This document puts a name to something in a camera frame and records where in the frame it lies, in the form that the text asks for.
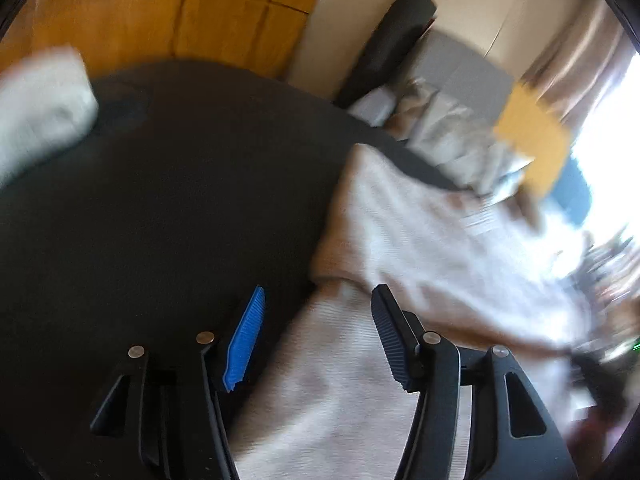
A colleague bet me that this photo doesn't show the beige knitted sweater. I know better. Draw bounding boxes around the beige knitted sweater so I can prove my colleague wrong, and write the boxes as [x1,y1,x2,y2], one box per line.
[230,142,601,480]

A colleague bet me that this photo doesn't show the tiger print cushion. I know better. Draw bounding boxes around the tiger print cushion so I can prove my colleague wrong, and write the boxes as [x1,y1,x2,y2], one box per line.
[387,80,533,196]

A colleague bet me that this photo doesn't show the white knitted folded sweater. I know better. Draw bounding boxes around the white knitted folded sweater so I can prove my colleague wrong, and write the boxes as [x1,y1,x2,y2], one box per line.
[0,45,98,188]

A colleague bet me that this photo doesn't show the black rolled mat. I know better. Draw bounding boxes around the black rolled mat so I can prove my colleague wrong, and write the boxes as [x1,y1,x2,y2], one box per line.
[332,0,438,108]

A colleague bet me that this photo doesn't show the person's right forearm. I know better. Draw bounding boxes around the person's right forearm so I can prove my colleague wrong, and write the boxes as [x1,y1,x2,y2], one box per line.
[567,405,623,468]

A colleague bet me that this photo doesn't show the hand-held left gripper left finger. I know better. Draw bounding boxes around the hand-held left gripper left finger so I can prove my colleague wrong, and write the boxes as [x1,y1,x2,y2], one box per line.
[89,285,267,480]

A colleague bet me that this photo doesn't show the beige curtain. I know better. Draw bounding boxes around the beige curtain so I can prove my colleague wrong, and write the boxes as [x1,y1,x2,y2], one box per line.
[520,0,631,126]

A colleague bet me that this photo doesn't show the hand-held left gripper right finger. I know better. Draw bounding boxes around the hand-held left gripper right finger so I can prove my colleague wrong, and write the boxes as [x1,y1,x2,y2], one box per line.
[371,284,581,480]

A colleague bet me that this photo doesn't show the grey yellow blue sofa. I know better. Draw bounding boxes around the grey yellow blue sofa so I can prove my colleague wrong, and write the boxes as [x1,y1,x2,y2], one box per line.
[347,27,593,221]

